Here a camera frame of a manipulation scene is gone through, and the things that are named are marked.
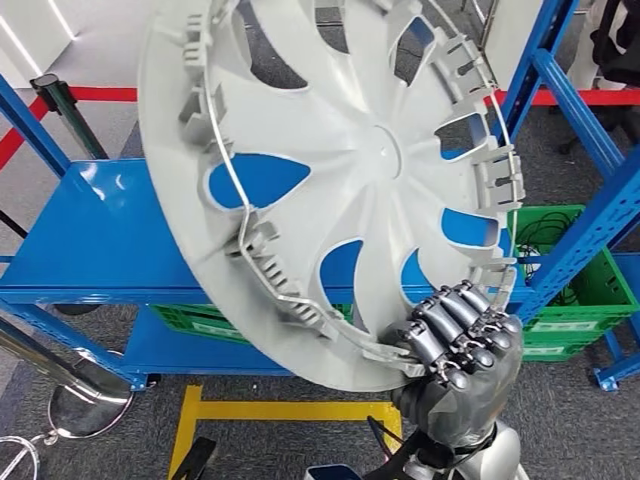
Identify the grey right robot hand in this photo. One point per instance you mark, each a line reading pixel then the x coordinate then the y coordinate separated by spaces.
pixel 475 397

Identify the grey plastic wheel cover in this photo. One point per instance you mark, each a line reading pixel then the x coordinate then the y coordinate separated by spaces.
pixel 350 166

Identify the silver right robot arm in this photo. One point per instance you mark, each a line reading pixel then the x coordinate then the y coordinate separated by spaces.
pixel 505 457

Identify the long red barrier belt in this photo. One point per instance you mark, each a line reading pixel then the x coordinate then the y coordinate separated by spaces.
pixel 575 97

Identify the white board panel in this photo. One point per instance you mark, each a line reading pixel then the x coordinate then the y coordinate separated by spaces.
pixel 515 40

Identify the yellow floor tape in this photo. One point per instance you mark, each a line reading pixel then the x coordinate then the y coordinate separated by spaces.
pixel 187 424

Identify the black office chair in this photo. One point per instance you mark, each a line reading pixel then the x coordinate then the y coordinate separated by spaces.
pixel 615 60

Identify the black caster wheel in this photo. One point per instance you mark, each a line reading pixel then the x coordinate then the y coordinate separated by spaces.
pixel 153 380

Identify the chrome stanchion with round base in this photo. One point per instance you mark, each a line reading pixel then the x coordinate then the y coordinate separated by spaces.
pixel 90 401

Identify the chrome chair base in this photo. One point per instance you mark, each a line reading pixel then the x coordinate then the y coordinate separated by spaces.
pixel 48 438

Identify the short red barrier belt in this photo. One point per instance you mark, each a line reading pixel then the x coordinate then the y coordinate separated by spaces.
pixel 15 142

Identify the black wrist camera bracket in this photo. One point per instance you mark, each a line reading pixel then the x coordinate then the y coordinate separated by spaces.
pixel 425 457

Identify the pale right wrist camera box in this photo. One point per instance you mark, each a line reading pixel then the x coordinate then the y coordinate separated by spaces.
pixel 332 473

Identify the black left wrist bracket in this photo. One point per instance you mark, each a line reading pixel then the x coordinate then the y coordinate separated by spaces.
pixel 198 460

